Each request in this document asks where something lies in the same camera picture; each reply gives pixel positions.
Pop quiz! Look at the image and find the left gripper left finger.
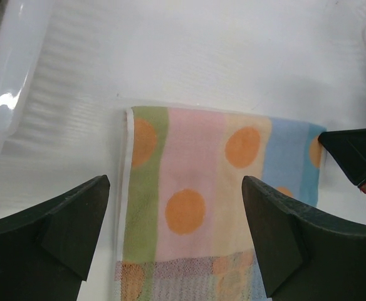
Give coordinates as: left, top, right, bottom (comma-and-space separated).
0, 175, 110, 301

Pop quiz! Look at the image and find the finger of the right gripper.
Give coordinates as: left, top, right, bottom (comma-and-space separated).
318, 129, 366, 194

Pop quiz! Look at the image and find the orange and blue spotted towel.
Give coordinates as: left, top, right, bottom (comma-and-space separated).
113, 107, 324, 300

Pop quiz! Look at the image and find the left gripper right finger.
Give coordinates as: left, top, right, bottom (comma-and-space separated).
242, 176, 366, 300

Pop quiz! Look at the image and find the left white plastic basket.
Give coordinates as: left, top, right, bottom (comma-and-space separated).
0, 0, 60, 189

